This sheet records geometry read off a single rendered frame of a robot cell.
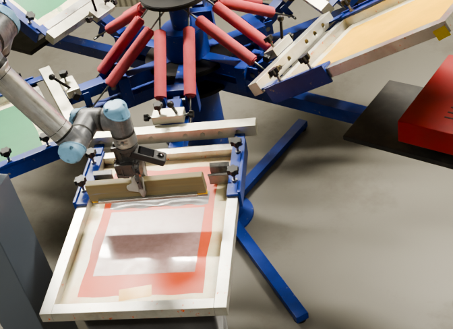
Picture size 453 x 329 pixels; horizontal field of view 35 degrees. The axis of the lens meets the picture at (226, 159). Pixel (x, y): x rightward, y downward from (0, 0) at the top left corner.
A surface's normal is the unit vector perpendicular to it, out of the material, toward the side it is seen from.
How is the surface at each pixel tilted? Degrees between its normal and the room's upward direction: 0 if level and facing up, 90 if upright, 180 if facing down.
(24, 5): 32
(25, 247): 90
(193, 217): 0
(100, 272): 0
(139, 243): 0
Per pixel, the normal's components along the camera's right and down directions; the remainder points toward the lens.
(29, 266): 0.96, 0.01
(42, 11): 0.29, -0.51
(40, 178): -0.16, -0.77
